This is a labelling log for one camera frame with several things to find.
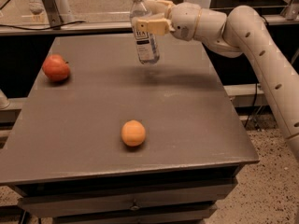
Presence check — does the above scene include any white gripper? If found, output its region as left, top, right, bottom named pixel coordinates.
left=135, top=0, right=201, bottom=41

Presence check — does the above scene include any blue plastic water bottle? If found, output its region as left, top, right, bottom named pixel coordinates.
left=130, top=0, right=160, bottom=65

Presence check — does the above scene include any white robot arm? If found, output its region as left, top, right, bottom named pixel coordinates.
left=133, top=0, right=299, bottom=159

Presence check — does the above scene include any red apple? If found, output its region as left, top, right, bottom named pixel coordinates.
left=42, top=54, right=70, bottom=82

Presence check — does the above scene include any orange fruit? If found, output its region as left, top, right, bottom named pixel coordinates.
left=121, top=120, right=146, bottom=147

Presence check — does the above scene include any white pipe far left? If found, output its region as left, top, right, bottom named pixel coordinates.
left=0, top=90, right=9, bottom=109

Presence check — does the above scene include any grey table drawer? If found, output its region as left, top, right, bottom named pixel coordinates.
left=18, top=177, right=237, bottom=217

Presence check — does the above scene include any grey metal bracket left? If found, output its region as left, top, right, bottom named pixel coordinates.
left=42, top=0, right=63, bottom=30

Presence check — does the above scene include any black cable on ledge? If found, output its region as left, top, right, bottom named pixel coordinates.
left=0, top=20, right=86, bottom=32

